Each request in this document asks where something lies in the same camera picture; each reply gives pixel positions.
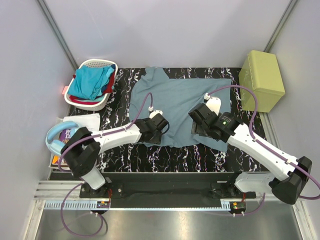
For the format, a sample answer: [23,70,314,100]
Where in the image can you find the grey-blue t shirt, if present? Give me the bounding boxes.
[128,67,232,152]

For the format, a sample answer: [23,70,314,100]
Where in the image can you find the white laundry basket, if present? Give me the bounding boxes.
[64,59,118,111]

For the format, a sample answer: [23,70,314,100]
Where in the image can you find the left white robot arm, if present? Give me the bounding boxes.
[61,110,170,198]

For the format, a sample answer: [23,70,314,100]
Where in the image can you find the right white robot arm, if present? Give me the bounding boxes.
[188,103,312,205]

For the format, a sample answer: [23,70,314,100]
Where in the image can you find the white paper stack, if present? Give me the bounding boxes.
[50,113,101,162]

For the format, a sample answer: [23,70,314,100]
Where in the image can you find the black marble mat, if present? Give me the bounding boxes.
[97,67,268,173]

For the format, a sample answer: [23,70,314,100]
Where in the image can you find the green box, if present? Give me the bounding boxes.
[238,50,285,113]

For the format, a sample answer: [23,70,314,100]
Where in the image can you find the teal t shirt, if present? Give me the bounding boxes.
[67,65,115,101]

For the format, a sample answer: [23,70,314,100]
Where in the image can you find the purple orange book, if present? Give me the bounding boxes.
[49,129,74,171]

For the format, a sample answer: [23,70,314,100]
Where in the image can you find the right controller board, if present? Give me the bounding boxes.
[232,201,246,210]

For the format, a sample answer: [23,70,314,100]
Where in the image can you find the controller board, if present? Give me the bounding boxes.
[96,201,111,209]
[232,201,246,210]

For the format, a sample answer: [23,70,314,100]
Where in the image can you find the left controller board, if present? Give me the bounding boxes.
[96,201,111,209]

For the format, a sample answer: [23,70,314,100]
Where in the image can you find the pink cube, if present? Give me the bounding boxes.
[61,86,68,95]

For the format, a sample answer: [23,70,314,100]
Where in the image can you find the light blue headphones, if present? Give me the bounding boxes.
[45,121,81,157]

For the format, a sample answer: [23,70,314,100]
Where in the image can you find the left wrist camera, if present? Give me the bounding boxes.
[148,106,163,119]

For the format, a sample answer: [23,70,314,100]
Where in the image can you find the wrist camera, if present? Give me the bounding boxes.
[148,106,163,119]
[203,93,222,116]

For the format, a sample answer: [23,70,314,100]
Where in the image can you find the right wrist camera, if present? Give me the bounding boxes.
[203,93,222,116]

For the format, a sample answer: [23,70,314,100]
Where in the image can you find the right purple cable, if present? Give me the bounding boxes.
[206,84,320,216]

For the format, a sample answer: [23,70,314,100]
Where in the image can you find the purple cable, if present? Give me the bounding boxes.
[206,84,320,216]
[57,92,155,237]

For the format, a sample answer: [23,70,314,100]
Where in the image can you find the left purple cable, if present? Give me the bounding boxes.
[57,92,155,237]

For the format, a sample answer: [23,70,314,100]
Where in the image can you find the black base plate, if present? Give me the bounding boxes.
[79,172,242,210]

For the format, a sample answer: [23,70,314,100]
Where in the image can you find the slotted cable duct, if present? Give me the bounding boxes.
[44,200,98,210]

